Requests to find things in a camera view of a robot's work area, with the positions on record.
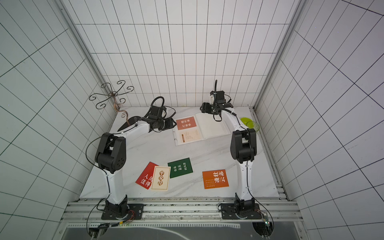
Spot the aluminium rail frame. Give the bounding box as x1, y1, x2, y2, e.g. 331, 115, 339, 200
54, 198, 309, 240

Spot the cream card red stripe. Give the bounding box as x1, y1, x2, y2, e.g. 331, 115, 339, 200
180, 129, 202, 144

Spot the green card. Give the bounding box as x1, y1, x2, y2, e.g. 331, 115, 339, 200
168, 158, 193, 179

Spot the metal jewelry stand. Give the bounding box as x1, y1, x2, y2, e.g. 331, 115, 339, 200
89, 80, 141, 132

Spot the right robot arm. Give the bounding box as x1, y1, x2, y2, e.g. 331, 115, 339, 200
200, 90, 257, 215

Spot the clear green cup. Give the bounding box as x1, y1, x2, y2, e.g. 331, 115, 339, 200
253, 122, 260, 132

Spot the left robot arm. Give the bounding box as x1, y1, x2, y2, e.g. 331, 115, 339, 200
95, 106, 177, 212

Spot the cream framed card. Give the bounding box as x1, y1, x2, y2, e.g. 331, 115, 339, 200
151, 166, 171, 191

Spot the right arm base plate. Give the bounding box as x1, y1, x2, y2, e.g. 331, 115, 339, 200
218, 203, 263, 220

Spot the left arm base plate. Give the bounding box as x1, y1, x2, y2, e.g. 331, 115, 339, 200
101, 204, 145, 221

